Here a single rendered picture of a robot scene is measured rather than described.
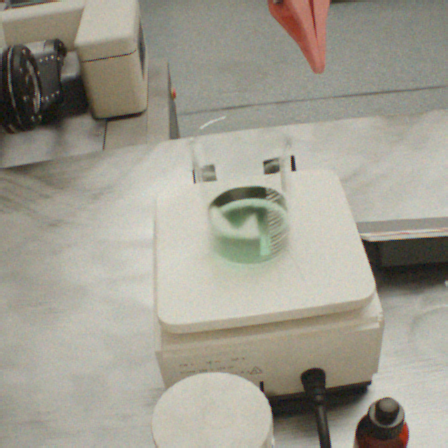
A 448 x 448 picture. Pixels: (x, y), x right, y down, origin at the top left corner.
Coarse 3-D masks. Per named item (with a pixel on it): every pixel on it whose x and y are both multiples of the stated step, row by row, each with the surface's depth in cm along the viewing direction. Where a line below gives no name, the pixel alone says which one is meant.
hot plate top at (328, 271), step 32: (160, 192) 42; (192, 192) 42; (320, 192) 41; (160, 224) 40; (192, 224) 40; (320, 224) 38; (352, 224) 38; (160, 256) 38; (192, 256) 37; (288, 256) 37; (320, 256) 36; (352, 256) 36; (160, 288) 36; (192, 288) 36; (224, 288) 35; (256, 288) 35; (288, 288) 35; (320, 288) 34; (352, 288) 34; (160, 320) 34; (192, 320) 34; (224, 320) 34; (256, 320) 34
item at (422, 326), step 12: (432, 288) 42; (444, 288) 42; (420, 300) 42; (432, 300) 43; (444, 300) 43; (420, 312) 43; (432, 312) 43; (444, 312) 43; (420, 324) 40; (432, 324) 42; (444, 324) 42; (420, 336) 40; (432, 336) 39; (444, 336) 41; (420, 348) 41; (432, 348) 40; (444, 348) 39; (444, 360) 40
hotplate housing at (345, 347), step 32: (288, 320) 35; (320, 320) 35; (352, 320) 35; (384, 320) 35; (160, 352) 35; (192, 352) 35; (224, 352) 35; (256, 352) 35; (288, 352) 35; (320, 352) 36; (352, 352) 36; (256, 384) 37; (288, 384) 38; (320, 384) 36; (352, 384) 39
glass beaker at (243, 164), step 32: (224, 128) 35; (256, 128) 35; (192, 160) 33; (224, 160) 37; (256, 160) 31; (288, 160) 33; (224, 192) 33; (256, 192) 32; (288, 192) 34; (224, 224) 34; (256, 224) 34; (288, 224) 35; (224, 256) 36; (256, 256) 35
